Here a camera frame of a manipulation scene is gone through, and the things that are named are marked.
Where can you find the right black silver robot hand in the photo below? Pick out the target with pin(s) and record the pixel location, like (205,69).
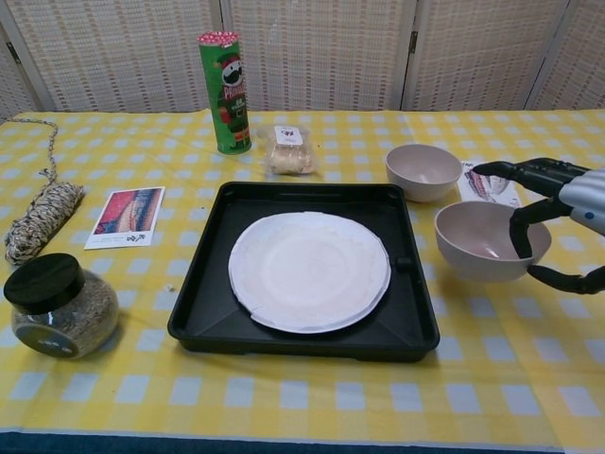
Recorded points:
(586,194)

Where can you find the beige bowl pink stained inside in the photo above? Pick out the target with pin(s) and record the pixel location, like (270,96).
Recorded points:
(472,241)

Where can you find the plain beige bowl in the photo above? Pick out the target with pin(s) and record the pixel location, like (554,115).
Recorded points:
(420,170)

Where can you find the white round plate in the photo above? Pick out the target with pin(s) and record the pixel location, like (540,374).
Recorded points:
(307,269)

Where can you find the black square plastic tray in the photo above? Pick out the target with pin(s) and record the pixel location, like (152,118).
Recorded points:
(208,302)

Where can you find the white postcard with striped drawing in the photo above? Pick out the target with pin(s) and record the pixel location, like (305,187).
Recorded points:
(482,189)

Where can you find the yellow white checked tablecloth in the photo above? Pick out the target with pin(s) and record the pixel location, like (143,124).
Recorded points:
(496,354)

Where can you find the woven folding screen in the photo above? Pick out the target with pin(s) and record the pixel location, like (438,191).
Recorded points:
(331,47)

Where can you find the clear packet of bread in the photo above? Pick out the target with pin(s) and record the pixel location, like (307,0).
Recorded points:
(290,151)

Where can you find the green Pringles can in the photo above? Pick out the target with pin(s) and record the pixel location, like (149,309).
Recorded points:
(231,118)

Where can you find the red picture postcard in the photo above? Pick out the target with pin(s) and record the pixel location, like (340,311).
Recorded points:
(125,215)

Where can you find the glass jar with black lid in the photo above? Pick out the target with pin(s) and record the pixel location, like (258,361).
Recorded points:
(66,317)

